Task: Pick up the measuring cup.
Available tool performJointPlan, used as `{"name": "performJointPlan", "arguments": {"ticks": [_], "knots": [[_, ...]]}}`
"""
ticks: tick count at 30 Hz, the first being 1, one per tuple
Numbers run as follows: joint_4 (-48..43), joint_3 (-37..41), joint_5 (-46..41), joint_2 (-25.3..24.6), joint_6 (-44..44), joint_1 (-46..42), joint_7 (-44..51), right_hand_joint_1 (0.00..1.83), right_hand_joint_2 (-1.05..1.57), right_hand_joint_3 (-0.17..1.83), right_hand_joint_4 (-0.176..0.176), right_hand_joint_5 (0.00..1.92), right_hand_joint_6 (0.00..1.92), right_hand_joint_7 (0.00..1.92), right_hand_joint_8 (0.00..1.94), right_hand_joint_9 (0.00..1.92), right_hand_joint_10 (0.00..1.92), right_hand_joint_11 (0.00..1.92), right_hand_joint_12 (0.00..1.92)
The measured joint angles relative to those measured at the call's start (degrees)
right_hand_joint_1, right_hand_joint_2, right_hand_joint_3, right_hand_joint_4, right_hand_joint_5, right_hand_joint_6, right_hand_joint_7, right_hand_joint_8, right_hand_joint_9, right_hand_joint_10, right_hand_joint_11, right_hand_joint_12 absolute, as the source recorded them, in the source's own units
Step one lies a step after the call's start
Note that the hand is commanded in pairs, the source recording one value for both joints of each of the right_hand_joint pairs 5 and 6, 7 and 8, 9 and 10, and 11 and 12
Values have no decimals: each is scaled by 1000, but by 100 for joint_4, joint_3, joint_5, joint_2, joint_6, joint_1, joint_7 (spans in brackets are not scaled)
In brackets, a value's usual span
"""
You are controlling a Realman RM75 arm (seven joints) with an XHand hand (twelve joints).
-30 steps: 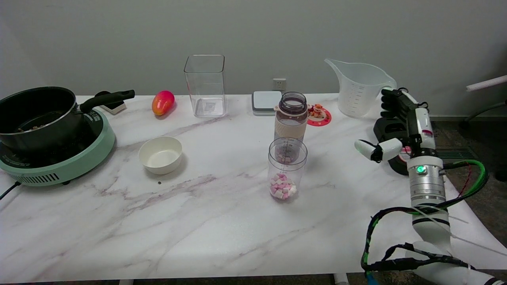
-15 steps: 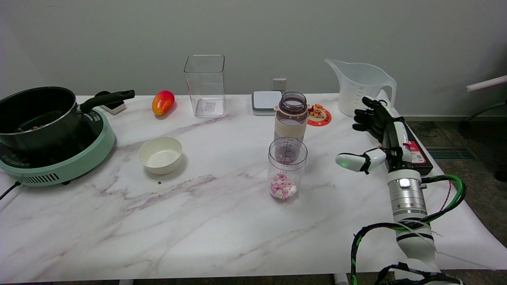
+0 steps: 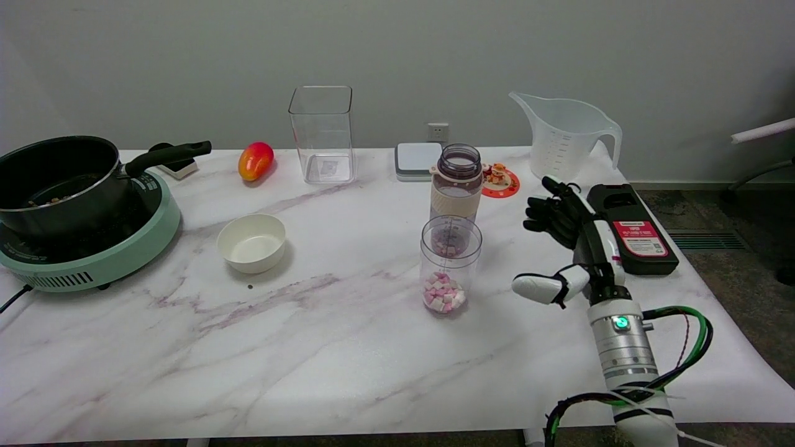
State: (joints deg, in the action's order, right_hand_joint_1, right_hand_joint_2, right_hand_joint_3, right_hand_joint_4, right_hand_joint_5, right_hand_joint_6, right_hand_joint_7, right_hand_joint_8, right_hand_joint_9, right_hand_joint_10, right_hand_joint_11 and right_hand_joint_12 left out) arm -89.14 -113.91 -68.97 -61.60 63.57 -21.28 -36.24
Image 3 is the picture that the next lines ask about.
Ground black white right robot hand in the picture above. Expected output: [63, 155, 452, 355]
[512, 176, 628, 309]

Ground small clear measuring cup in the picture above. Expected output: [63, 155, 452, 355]
[420, 215, 483, 316]

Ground large translucent measuring jug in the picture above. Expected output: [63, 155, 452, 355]
[509, 91, 623, 186]

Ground black case with red label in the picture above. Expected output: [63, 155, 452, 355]
[586, 183, 679, 276]

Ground red round coaster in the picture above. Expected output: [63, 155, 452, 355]
[481, 163, 520, 199]

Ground clear bottle with beige sleeve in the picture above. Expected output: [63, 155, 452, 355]
[429, 143, 484, 225]

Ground pink white marshmallow pieces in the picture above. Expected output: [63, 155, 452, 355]
[423, 271, 466, 313]

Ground grey curved chair leg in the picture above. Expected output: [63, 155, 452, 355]
[724, 158, 795, 193]

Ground white grey kitchen scale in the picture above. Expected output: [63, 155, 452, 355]
[394, 142, 444, 183]

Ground white tube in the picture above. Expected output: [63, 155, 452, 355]
[730, 118, 795, 145]

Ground clear square plastic container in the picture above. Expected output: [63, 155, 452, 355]
[288, 86, 357, 186]

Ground white round bowl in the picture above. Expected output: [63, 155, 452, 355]
[216, 214, 287, 274]

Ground red orange toy mango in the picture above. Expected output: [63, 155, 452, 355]
[238, 142, 275, 183]

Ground small black white device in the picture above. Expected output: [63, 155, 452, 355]
[149, 143, 199, 181]

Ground green induction cooker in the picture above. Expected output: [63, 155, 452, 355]
[0, 169, 181, 293]

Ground black saucepan with handle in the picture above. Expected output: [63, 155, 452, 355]
[0, 135, 212, 240]

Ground black cooker power cord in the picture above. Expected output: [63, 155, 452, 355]
[0, 284, 32, 314]

